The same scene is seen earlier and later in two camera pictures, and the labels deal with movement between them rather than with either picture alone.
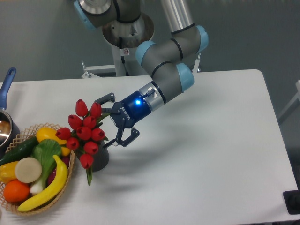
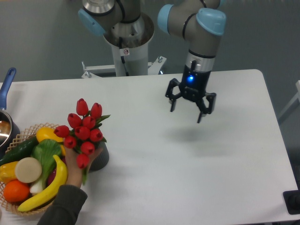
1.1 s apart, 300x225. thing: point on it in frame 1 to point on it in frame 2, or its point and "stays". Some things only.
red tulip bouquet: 86,132 stays
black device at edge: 291,198 stays
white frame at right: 297,96 stays
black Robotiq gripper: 134,108 to 193,86
